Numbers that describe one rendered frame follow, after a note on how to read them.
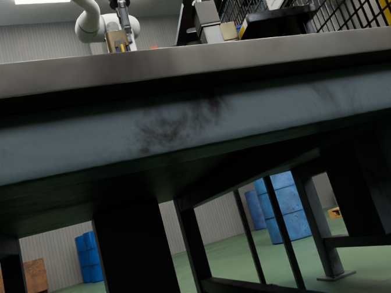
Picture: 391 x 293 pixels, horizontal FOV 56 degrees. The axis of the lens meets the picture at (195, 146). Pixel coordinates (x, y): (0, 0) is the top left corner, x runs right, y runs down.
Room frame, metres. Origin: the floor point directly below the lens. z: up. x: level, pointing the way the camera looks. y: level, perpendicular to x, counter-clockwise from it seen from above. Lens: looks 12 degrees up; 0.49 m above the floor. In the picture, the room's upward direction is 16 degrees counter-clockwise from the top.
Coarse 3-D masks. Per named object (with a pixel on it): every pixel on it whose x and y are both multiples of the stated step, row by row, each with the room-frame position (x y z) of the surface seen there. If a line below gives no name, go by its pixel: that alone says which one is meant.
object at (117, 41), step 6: (120, 30) 0.89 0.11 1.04; (108, 36) 0.88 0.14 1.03; (114, 36) 0.89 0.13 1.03; (120, 36) 0.89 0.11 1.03; (126, 36) 0.90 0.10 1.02; (108, 42) 0.89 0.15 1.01; (114, 42) 0.89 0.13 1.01; (120, 42) 0.89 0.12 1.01; (126, 42) 0.88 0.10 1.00; (108, 48) 0.89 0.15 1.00; (114, 48) 0.89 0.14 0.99; (120, 48) 0.89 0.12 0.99; (126, 48) 0.89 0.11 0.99
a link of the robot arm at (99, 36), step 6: (102, 18) 1.61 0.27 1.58; (78, 24) 1.54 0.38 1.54; (102, 24) 1.61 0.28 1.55; (78, 30) 1.57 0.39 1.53; (102, 30) 1.62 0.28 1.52; (78, 36) 1.62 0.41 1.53; (84, 36) 1.59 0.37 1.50; (90, 36) 1.60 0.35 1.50; (96, 36) 1.62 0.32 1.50; (102, 36) 1.64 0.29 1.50; (84, 42) 1.67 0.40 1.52; (90, 42) 1.69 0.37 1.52
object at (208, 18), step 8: (200, 8) 0.78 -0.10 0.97; (208, 8) 0.78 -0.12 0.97; (192, 16) 0.82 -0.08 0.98; (200, 16) 0.78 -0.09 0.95; (208, 16) 0.78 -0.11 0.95; (216, 16) 0.78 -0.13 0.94; (200, 24) 0.78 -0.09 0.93; (208, 24) 0.78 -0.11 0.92; (216, 24) 0.79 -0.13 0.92; (200, 32) 0.80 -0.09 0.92; (208, 32) 0.78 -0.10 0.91; (216, 32) 0.78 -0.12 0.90; (208, 40) 0.78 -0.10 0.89; (216, 40) 0.78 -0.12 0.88; (224, 40) 0.79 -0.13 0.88
